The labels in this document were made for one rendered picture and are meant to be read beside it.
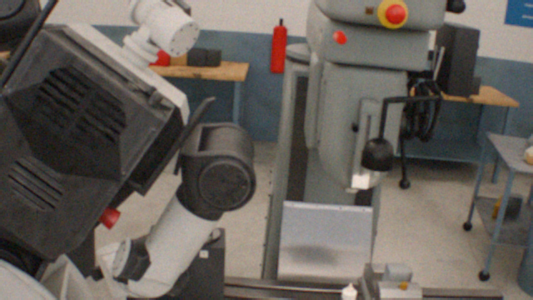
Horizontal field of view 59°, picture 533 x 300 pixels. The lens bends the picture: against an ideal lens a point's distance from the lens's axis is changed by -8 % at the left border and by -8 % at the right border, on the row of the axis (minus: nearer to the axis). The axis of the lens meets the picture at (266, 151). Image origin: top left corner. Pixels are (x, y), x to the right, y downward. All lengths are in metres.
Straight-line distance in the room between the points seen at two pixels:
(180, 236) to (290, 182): 0.94
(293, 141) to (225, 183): 0.96
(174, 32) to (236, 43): 4.73
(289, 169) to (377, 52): 0.71
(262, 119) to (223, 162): 4.91
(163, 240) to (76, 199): 0.22
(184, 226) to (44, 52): 0.37
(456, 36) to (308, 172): 0.67
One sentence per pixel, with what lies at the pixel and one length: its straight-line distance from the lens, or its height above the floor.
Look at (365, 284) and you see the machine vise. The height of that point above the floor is 0.92.
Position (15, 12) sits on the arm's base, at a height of 1.75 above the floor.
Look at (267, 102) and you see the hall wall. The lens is 5.60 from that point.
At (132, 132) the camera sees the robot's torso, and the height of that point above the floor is 1.61.
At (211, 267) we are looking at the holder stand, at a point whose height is 1.03.
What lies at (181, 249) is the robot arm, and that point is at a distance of 0.87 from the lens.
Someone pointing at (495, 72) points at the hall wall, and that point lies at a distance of 6.02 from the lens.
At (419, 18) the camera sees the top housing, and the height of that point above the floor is 1.76.
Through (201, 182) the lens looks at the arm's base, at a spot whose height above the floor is 1.51.
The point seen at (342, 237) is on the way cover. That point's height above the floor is 0.96.
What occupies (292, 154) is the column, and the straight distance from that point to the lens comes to 1.71.
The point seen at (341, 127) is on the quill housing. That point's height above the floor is 1.47.
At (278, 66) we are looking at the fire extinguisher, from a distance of 5.37.
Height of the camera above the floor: 1.81
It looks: 20 degrees down
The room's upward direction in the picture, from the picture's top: 4 degrees clockwise
